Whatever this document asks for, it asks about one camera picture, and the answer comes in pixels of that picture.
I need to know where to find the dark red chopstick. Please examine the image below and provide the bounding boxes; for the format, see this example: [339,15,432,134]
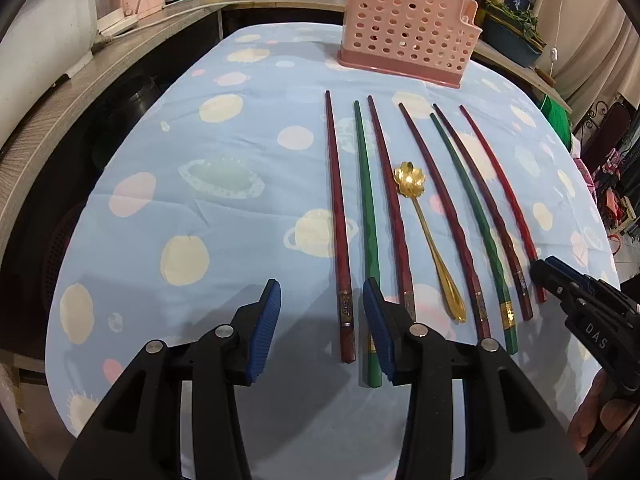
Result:
[398,103,491,339]
[324,90,357,363]
[367,96,416,321]
[433,104,534,321]

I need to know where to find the green chopstick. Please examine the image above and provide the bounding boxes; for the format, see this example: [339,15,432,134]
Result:
[429,112,521,356]
[354,101,382,388]

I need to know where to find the bright red chopstick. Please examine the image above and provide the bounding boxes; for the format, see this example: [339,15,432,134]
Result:
[458,104,548,305]

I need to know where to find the person's right hand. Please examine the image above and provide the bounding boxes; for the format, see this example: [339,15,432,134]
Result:
[568,370,638,453]

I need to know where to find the gold flower spoon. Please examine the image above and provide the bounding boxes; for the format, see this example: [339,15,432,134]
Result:
[393,162,466,323]

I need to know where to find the light blue planet tablecloth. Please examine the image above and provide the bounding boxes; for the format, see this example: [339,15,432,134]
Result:
[46,23,618,479]

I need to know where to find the green plastic bag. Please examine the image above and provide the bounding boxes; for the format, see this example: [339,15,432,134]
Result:
[539,96,572,151]

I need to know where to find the beige curtain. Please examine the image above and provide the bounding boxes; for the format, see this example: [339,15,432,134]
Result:
[533,0,639,122]

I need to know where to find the pink perforated utensil basket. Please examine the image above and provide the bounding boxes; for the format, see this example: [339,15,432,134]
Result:
[337,0,482,88]

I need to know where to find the blue bowl with greens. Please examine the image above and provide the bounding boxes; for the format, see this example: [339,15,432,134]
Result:
[480,0,547,68]

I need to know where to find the white blue dish drainer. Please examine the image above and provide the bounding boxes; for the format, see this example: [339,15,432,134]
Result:
[1,0,98,142]

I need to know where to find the white power cable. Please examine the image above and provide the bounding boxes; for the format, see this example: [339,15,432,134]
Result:
[94,0,256,44]

